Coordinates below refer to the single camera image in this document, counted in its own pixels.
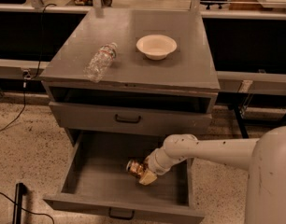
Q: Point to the open grey bottom drawer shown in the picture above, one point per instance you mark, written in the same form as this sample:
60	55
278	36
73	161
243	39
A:
96	179

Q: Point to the grey drawer cabinet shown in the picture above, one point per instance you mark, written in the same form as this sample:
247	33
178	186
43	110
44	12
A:
185	81

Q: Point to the black table leg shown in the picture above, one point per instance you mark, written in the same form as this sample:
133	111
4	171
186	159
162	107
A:
240	123

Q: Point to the clear plastic water bottle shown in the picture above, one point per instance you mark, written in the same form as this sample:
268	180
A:
100	62

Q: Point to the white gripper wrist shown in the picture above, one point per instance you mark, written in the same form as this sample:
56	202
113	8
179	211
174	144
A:
154	162

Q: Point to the black drawer handle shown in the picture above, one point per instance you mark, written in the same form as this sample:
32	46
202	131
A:
126	120
122	214

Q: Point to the white paper bowl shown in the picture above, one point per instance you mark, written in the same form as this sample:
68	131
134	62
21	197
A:
156	47

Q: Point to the black drawer handle lower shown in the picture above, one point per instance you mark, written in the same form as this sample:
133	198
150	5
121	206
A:
122	214

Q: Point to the black stand bottom left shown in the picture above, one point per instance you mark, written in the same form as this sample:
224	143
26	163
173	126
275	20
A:
20	192

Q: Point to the orange soda can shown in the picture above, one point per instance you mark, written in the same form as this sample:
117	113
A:
136	168

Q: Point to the black drawer handle upper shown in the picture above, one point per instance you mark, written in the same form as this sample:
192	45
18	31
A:
126	120

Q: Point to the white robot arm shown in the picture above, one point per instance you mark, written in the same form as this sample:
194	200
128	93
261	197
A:
264	159

